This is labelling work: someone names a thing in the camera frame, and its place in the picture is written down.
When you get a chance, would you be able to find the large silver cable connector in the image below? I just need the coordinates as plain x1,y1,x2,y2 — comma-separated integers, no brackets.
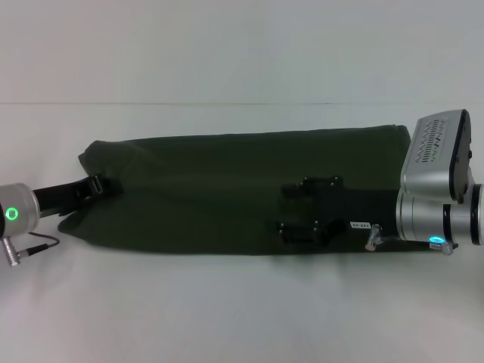
428,240,460,257
1,235,20,268

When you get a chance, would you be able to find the dark green t-shirt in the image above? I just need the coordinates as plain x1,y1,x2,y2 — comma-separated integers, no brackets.
57,123,413,259

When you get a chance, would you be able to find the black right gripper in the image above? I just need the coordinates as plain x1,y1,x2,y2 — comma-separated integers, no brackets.
268,175,399,246

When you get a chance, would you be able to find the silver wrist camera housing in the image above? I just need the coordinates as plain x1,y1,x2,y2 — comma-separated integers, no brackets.
400,108,474,206

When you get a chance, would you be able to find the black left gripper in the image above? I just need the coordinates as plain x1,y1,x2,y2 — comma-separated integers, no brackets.
33,172,124,216

